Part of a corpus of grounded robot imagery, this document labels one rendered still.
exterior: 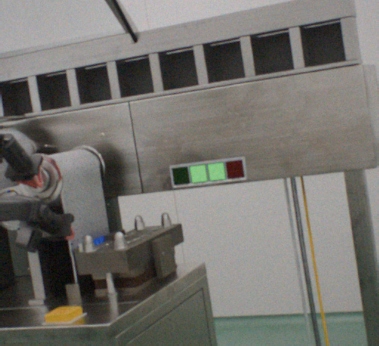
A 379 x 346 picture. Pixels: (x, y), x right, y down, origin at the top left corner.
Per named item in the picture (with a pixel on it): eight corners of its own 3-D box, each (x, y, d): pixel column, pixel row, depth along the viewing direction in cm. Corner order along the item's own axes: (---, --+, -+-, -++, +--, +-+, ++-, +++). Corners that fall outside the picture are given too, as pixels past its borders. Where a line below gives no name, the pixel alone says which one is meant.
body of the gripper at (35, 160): (39, 177, 209) (26, 160, 204) (7, 180, 213) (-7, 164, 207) (45, 157, 213) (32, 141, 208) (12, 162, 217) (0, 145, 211)
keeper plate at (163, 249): (157, 278, 226) (151, 241, 226) (170, 270, 235) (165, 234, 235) (164, 277, 225) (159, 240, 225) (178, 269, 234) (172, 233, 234)
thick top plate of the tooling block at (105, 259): (78, 275, 217) (75, 253, 216) (140, 245, 254) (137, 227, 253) (129, 271, 211) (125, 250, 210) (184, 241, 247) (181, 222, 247)
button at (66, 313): (45, 324, 195) (44, 314, 195) (60, 316, 201) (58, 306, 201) (69, 322, 192) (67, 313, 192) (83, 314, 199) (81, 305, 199)
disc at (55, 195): (21, 205, 226) (15, 155, 225) (22, 205, 226) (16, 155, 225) (65, 202, 220) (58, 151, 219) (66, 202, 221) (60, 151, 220)
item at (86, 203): (70, 256, 222) (61, 193, 221) (109, 239, 244) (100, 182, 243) (72, 256, 222) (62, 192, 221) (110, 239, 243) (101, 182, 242)
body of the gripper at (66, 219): (72, 236, 214) (58, 228, 208) (41, 239, 218) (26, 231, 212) (75, 215, 217) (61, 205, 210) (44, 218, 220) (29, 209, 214)
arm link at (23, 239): (45, 203, 200) (15, 195, 202) (29, 245, 196) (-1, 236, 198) (59, 216, 211) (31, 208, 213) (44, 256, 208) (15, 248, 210)
